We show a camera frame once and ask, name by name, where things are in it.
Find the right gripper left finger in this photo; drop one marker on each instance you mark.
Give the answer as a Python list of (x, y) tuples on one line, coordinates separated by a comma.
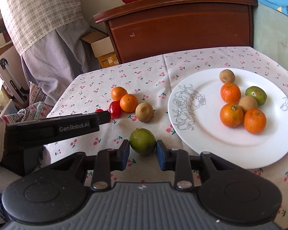
[(105, 162)]

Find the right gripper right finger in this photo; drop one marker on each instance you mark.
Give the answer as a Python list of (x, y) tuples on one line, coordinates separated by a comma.
[(179, 161)]

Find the green lime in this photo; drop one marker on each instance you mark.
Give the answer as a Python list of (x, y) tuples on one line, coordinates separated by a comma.
[(142, 141), (258, 93)]

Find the red cherry tomato front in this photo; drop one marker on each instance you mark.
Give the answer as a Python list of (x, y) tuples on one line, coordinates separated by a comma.
[(115, 109)]

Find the brown kiwi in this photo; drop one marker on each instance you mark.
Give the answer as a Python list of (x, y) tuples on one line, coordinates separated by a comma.
[(144, 112)]

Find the orange mandarin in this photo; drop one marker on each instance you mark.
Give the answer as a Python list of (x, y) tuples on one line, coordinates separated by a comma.
[(117, 93), (128, 103)]

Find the patterned folded fabric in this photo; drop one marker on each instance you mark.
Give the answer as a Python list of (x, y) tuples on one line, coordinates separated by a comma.
[(37, 108)]

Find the white plate with drawing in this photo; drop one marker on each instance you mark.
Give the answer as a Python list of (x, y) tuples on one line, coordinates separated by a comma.
[(193, 109)]

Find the orange mandarin plate left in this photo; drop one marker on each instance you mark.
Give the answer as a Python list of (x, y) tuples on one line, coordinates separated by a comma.
[(231, 115)]

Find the orange mandarin plate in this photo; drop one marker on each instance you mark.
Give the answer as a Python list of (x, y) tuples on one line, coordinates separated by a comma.
[(230, 93), (254, 121), (231, 115)]

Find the white folding chair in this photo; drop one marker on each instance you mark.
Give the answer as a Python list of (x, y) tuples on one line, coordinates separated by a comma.
[(11, 72)]

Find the orange mandarin plate top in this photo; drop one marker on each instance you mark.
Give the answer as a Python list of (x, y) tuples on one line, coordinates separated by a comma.
[(230, 93)]

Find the orange mandarin plate right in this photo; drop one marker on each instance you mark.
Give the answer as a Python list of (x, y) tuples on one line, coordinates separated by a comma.
[(254, 121)]

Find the brown kiwi plate middle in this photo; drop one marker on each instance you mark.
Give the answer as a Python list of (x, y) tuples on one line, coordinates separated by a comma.
[(247, 102)]

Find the brown kiwi plate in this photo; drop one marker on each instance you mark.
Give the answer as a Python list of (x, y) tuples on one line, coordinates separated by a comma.
[(227, 76), (247, 102)]

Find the brown kiwi plate top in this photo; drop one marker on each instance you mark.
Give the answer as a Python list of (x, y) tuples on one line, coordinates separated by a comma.
[(227, 76)]

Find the green lime on plate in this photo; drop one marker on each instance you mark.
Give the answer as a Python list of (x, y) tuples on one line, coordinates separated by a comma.
[(258, 93)]

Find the open cardboard box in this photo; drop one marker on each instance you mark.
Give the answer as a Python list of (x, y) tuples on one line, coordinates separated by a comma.
[(102, 48)]

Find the checked curtain cloth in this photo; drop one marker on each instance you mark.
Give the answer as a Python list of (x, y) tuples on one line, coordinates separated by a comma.
[(47, 35)]

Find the dark wooden cabinet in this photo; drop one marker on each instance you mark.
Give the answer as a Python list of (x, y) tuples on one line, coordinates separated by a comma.
[(148, 28)]

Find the green sofa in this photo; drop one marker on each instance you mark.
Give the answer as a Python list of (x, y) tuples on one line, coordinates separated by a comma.
[(270, 34)]

